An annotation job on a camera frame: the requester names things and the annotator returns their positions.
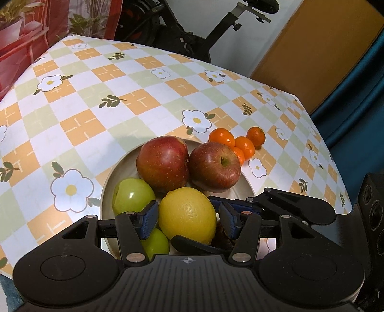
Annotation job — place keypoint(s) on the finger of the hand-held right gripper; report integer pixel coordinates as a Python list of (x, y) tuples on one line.
[(300, 207), (192, 246)]

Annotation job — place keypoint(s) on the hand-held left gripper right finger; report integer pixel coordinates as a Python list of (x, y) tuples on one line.
[(228, 221)]

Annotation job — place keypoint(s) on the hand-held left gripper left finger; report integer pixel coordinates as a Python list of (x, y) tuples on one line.
[(149, 220)]

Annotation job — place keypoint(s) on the purple mangosteen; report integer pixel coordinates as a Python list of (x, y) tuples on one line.
[(222, 237)]

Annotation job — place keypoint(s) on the green jujube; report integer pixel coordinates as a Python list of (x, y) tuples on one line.
[(156, 244), (132, 195)]

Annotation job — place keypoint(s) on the yellow lemon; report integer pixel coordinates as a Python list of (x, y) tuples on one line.
[(186, 213)]

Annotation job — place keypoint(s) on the red apple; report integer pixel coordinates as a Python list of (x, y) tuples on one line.
[(162, 163), (213, 168)]

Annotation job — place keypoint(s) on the white bowl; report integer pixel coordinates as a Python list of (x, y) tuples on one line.
[(120, 168)]

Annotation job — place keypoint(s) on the small orange mandarin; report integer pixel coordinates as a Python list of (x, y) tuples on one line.
[(256, 135), (240, 156), (245, 147), (222, 136)]

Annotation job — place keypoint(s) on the teal curtain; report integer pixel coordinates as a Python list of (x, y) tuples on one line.
[(360, 105)]

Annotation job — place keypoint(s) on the checked floral tablecloth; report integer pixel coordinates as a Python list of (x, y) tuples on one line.
[(105, 105)]

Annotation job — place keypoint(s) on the wooden board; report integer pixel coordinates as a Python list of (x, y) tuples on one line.
[(312, 54)]

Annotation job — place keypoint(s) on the blue fuzzy cloth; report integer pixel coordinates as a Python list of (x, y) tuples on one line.
[(7, 294)]

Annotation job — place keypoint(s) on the black exercise bike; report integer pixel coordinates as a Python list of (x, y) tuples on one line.
[(168, 30)]

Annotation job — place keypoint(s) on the printed backdrop cloth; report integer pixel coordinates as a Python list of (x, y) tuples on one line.
[(30, 36)]

